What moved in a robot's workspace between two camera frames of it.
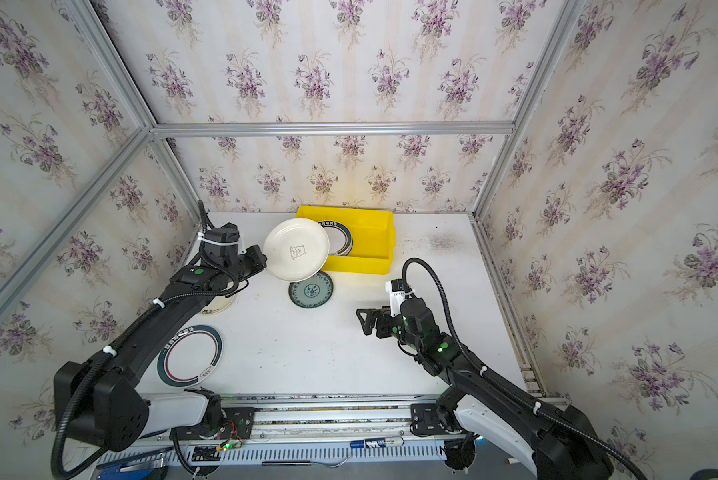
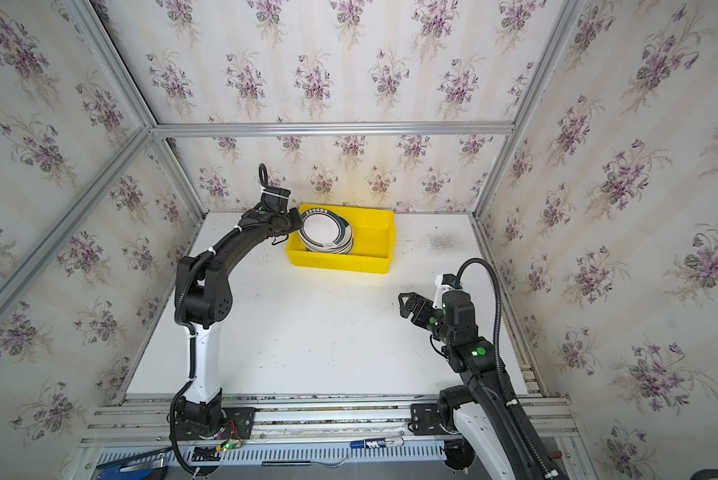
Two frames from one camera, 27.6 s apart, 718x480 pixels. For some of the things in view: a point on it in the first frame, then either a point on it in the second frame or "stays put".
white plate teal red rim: [190, 357] to [326, 231]
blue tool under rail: [136, 470] stays put
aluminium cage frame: [161, 129] stays put
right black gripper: [379, 320] to [421, 309]
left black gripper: [253, 260] to [289, 222]
